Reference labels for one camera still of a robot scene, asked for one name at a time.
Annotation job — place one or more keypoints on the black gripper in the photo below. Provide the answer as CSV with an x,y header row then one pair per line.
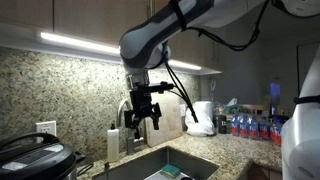
x,y
141,101

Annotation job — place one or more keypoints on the black pressure cooker lid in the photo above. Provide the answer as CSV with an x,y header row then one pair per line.
x,y
33,155

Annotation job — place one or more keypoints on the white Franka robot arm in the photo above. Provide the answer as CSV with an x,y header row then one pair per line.
x,y
143,43

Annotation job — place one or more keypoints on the steel pressure cooker base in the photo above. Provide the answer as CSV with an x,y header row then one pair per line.
x,y
71,170

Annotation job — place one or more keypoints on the wooden cutting board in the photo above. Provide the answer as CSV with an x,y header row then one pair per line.
x,y
166,123

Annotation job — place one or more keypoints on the steel gooseneck faucet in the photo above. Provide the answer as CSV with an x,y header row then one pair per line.
x,y
120,108

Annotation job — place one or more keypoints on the white soap dispenser bottle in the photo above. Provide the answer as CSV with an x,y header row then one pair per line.
x,y
113,145

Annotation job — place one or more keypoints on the stainless steel sink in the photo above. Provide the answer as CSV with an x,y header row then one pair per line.
x,y
146,165

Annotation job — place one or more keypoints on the teal yellow sponge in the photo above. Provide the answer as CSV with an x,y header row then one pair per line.
x,y
171,170

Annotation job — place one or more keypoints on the white tray in sink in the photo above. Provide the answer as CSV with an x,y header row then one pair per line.
x,y
156,176

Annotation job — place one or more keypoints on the white plastic bag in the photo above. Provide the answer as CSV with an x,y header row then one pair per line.
x,y
201,121

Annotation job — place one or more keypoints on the black canister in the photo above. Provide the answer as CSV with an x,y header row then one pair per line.
x,y
220,124

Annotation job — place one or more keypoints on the teal tissue box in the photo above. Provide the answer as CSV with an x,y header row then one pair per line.
x,y
233,106

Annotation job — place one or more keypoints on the under-cabinet light strip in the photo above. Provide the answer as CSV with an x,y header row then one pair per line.
x,y
83,43

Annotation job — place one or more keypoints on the wooden upper cabinets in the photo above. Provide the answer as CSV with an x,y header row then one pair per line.
x,y
83,16

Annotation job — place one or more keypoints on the glowing blue screen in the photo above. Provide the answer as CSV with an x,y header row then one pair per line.
x,y
275,98

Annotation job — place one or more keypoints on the small white wall outlet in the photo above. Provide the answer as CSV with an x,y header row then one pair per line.
x,y
182,110

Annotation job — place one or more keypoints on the white wall power outlet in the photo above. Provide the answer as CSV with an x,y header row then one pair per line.
x,y
46,128

